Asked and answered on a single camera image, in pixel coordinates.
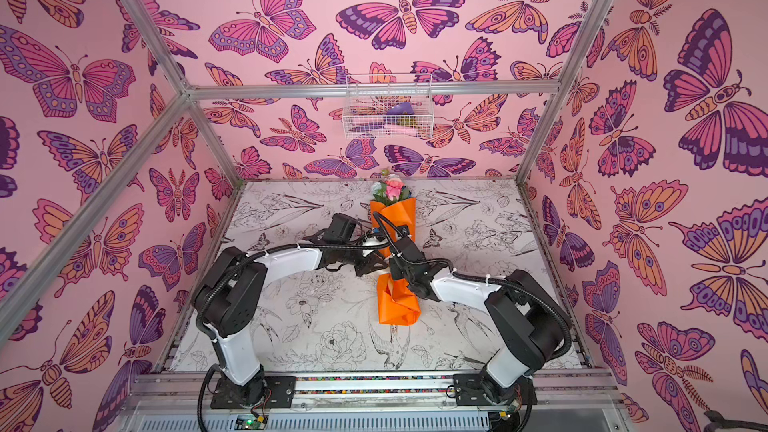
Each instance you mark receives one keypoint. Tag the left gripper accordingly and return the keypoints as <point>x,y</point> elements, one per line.
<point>369,262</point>

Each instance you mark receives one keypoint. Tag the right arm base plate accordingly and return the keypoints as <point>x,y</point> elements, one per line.
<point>479,389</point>

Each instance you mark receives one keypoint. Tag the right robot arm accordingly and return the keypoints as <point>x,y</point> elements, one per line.
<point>532,325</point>

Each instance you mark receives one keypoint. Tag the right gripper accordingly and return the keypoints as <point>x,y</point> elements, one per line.
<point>405,267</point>

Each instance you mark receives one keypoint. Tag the pink fake rose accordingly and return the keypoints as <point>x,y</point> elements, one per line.
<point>393,189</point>

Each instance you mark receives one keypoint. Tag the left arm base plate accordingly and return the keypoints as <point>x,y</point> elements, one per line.
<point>269,392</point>

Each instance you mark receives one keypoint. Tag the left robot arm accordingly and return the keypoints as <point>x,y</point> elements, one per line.
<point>227,298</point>

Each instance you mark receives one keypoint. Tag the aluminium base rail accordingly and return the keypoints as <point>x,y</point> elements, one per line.
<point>568,400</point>

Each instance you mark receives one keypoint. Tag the orange wrapping paper sheet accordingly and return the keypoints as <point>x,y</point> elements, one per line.
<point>397,305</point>

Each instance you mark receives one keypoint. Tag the green circuit board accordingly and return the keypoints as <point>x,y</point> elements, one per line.
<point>250,423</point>

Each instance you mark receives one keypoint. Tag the white wire basket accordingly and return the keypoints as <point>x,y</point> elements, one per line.
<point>389,105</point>

